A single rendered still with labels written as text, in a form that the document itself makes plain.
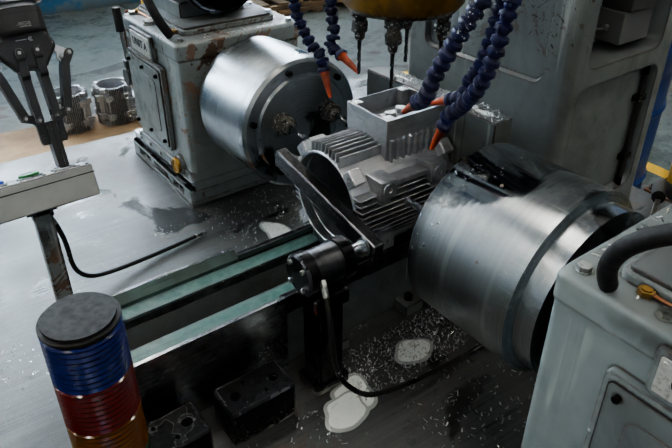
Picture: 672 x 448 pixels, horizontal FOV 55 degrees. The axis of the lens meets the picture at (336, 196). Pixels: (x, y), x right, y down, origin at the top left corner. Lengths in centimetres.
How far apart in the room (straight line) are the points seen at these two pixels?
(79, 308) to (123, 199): 99
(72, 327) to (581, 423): 50
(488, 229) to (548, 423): 22
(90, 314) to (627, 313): 45
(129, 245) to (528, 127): 79
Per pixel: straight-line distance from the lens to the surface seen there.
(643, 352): 64
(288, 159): 102
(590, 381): 71
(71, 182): 105
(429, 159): 101
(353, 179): 93
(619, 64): 114
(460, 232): 78
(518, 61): 110
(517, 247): 75
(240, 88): 117
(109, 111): 351
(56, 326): 52
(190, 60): 131
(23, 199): 104
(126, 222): 142
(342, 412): 97
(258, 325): 95
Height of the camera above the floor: 154
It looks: 31 degrees down
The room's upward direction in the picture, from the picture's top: straight up
